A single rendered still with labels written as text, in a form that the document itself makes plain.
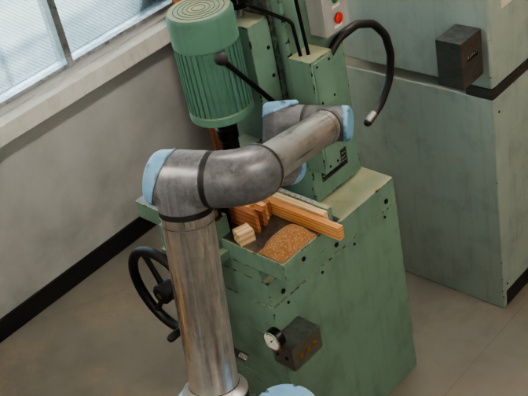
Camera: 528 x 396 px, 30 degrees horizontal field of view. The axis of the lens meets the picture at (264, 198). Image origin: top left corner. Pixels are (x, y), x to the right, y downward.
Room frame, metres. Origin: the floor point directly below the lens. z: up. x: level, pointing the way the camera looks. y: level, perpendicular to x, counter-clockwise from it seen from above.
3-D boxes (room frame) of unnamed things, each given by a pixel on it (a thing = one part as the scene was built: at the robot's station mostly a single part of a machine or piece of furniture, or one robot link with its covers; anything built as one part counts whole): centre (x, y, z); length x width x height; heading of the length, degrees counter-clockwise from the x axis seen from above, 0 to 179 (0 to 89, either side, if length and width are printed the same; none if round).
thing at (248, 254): (2.28, 0.14, 0.87); 0.61 x 0.30 x 0.06; 40
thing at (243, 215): (2.26, 0.10, 0.93); 0.22 x 0.01 x 0.06; 40
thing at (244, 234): (2.16, 0.07, 0.92); 0.05 x 0.04 x 0.04; 112
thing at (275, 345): (2.01, 0.05, 0.65); 0.06 x 0.04 x 0.08; 40
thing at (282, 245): (2.10, -0.04, 0.92); 0.14 x 0.09 x 0.04; 130
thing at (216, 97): (2.35, 0.06, 1.35); 0.18 x 0.18 x 0.31
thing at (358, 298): (2.43, -0.03, 0.35); 0.58 x 0.45 x 0.71; 130
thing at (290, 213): (2.27, -0.01, 0.92); 0.54 x 0.02 x 0.04; 40
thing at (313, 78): (2.37, -0.20, 1.22); 0.09 x 0.08 x 0.15; 130
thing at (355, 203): (2.43, -0.03, 0.76); 0.57 x 0.45 x 0.09; 130
